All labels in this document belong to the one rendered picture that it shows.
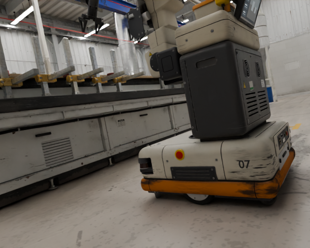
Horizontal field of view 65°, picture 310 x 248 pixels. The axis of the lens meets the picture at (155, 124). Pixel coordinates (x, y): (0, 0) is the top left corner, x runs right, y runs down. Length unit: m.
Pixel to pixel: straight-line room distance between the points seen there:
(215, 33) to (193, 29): 0.10
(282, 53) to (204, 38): 10.96
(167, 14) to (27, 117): 1.11
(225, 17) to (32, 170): 1.66
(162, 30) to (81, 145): 1.32
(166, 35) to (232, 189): 0.85
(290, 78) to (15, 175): 11.10
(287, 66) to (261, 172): 11.00
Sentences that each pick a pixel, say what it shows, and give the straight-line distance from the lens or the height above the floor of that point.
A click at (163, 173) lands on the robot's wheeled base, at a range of 1.22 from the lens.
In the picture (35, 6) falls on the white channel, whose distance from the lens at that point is 3.35.
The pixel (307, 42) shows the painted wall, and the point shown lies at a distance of 11.95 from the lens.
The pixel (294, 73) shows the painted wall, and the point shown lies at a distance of 11.90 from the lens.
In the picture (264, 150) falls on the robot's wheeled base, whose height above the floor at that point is 0.24.
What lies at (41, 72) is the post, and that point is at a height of 0.87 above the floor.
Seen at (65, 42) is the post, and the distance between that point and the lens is 2.11.
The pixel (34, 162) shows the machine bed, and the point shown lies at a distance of 2.08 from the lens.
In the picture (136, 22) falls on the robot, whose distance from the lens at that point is 1.49.
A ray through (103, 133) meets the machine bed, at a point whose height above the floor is 0.34.
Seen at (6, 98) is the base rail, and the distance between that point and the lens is 1.75.
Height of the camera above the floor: 0.46
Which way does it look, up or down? 3 degrees down
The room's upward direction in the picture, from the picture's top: 10 degrees counter-clockwise
